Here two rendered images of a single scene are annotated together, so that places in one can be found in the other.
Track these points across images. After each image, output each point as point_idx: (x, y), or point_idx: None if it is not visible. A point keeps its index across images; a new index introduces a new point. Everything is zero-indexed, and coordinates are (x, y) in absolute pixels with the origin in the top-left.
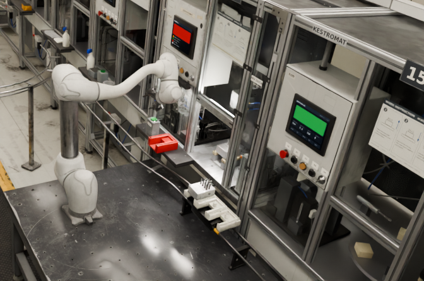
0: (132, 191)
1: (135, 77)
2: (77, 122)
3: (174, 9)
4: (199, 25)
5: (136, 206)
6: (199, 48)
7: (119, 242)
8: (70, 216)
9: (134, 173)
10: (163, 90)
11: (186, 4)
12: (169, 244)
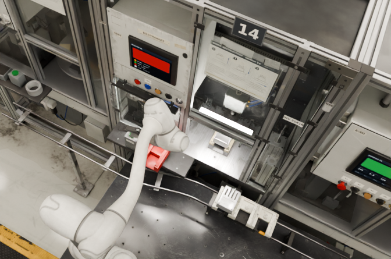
0: (147, 211)
1: (142, 164)
2: None
3: (124, 28)
4: (181, 55)
5: (164, 230)
6: (186, 77)
7: None
8: None
9: None
10: (167, 145)
11: (148, 27)
12: (221, 258)
